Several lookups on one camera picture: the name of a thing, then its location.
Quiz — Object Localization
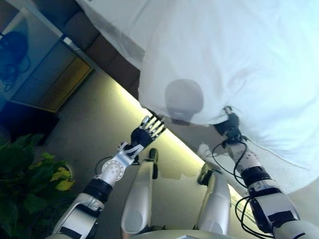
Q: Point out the black rounded object with cable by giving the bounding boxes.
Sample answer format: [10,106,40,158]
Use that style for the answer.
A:
[0,31,32,93]

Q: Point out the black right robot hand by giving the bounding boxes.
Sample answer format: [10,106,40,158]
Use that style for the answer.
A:
[214,106,242,140]

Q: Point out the white duvet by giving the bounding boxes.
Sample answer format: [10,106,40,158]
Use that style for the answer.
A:
[138,0,319,170]

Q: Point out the green leafy plant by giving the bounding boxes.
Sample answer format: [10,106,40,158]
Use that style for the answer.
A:
[0,134,77,239]

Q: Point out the silver right robot leg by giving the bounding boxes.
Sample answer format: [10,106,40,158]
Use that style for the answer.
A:
[196,161,231,235]

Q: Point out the wooden glass-top nightstand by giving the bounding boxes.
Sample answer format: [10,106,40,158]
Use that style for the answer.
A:
[0,7,95,113]

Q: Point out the silver robot leg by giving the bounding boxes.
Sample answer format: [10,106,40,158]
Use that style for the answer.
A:
[120,148,160,237]
[196,161,231,235]

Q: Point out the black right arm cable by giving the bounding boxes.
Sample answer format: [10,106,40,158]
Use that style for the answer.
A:
[211,134,270,235]

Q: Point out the white bed sheet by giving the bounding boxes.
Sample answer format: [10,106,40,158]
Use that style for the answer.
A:
[98,71,250,197]
[74,0,148,70]

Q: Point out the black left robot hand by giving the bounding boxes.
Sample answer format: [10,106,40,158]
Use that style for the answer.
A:
[131,115,166,150]

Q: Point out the silver left robot leg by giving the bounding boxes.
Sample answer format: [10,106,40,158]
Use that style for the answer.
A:
[120,148,160,237]

